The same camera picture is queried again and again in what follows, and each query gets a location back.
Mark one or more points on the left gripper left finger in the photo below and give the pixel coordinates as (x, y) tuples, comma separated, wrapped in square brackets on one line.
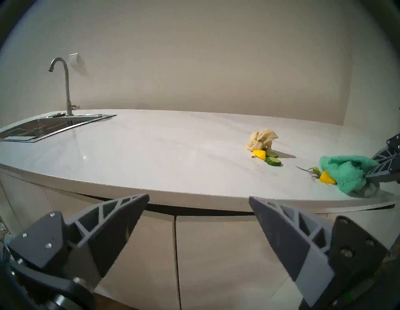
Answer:
[(93, 234)]

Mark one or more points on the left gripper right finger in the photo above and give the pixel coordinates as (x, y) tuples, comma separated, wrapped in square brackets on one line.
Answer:
[(297, 243)]

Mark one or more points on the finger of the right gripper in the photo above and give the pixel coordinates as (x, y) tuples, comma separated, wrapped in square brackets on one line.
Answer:
[(393, 147), (390, 173)]

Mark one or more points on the green cleaning cloth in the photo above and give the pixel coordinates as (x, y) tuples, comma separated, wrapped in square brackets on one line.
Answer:
[(347, 172)]

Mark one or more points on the orange yellow fruit wedge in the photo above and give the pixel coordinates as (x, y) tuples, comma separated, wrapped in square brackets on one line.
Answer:
[(326, 178)]

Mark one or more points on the green herb sprig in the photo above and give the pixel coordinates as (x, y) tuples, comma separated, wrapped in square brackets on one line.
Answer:
[(314, 171)]

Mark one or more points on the green cucumber slice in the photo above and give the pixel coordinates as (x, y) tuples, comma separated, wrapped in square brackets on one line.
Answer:
[(274, 161), (272, 153)]

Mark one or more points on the small yellow lemon piece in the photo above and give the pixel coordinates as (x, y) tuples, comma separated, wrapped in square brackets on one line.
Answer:
[(259, 154)]

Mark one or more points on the beige paper tissue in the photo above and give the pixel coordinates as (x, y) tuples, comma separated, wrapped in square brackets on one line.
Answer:
[(261, 139)]

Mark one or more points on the white kitchen counter cabinet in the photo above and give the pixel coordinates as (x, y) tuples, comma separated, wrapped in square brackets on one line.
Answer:
[(218, 250)]

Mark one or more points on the stainless steel sink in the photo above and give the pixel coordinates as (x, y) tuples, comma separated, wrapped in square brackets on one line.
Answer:
[(62, 126)]

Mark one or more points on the round metal sink cap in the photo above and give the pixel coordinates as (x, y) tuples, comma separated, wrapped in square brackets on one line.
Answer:
[(58, 115)]

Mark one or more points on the curved metal faucet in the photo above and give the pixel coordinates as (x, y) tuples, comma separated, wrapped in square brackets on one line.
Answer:
[(67, 90)]

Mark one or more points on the white wall socket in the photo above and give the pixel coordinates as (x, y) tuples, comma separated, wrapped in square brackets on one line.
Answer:
[(73, 59)]

